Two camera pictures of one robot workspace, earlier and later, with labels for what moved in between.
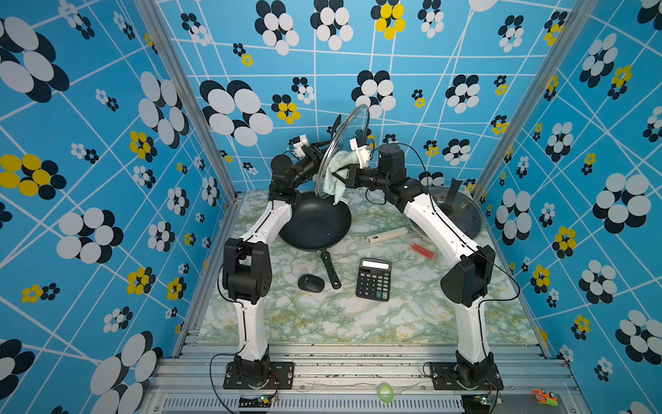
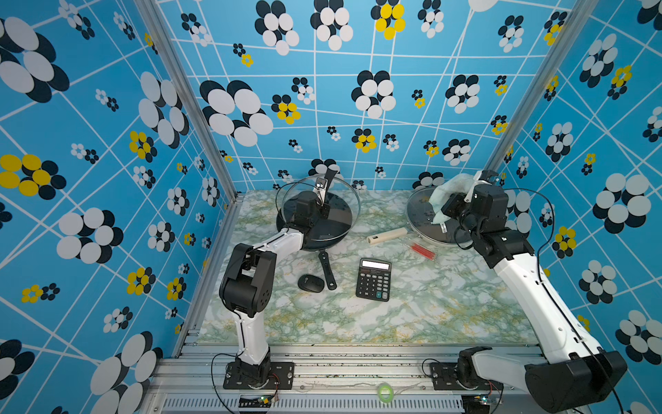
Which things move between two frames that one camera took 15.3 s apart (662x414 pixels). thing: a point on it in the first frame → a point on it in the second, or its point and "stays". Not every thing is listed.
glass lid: (352, 126) → (339, 194)
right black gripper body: (369, 178) → (456, 207)
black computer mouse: (311, 283) stays
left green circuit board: (264, 401) stays
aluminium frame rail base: (357, 378) stays
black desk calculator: (374, 279) stays
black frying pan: (318, 225) stays
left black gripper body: (306, 169) → (324, 209)
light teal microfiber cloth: (337, 162) → (447, 186)
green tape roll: (385, 392) stays
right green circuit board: (476, 404) stays
